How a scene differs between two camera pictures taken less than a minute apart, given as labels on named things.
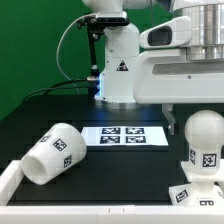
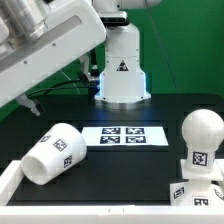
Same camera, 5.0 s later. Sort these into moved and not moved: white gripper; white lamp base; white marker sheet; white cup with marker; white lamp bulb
Moved: white gripper; white lamp bulb
Not moved: white marker sheet; white lamp base; white cup with marker
